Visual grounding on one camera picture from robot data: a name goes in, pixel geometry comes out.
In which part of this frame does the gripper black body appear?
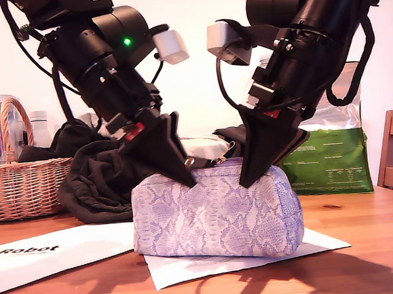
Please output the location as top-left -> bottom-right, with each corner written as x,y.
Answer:
80,54 -> 167,155
234,26 -> 349,139

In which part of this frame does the purple snakeskin zip bag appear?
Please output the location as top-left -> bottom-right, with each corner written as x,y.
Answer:
126,152 -> 307,269

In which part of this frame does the silver green Canagan bag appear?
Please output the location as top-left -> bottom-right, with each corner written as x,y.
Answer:
274,60 -> 375,202

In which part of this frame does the dark brown garment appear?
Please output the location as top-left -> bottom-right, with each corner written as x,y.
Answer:
14,106 -> 254,232

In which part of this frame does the small white bottle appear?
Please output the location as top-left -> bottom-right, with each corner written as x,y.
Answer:
29,109 -> 53,150

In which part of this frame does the white printed text sheet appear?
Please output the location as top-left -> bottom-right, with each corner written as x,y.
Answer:
141,225 -> 354,291

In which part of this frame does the wicker basket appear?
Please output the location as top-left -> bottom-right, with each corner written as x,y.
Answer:
0,93 -> 79,222

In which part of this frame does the white LeRobot printed paper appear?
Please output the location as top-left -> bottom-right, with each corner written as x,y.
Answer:
0,221 -> 140,294

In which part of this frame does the thin black camera cable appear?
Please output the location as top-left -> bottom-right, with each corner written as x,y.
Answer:
147,56 -> 167,85
214,46 -> 248,112

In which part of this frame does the gripper grey camera box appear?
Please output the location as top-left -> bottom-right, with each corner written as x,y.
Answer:
141,21 -> 191,69
204,14 -> 284,69

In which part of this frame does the black sleeved arm cable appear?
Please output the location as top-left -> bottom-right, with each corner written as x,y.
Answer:
318,0 -> 390,107

